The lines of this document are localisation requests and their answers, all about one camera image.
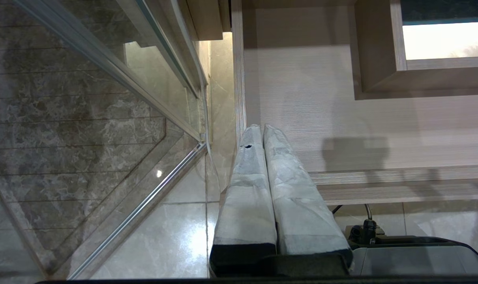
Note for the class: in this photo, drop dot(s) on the framed glass shower door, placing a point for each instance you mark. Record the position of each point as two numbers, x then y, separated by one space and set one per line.
85 138

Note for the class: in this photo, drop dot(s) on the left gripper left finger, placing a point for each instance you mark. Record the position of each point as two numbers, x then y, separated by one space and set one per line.
246 205

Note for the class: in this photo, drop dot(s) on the dark perforated panel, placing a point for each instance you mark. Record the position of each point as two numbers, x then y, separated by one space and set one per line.
446 10

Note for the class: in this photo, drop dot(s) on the wooden vanity cabinet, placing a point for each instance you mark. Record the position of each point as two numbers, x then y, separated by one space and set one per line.
207 19

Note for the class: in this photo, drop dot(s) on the wooden drawer with cutout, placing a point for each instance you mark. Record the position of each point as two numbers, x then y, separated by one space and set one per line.
302 98

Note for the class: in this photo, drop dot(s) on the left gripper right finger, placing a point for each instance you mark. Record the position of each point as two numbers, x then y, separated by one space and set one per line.
298 205

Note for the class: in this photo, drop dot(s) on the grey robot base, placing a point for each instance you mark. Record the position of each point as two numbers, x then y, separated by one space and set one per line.
420 258

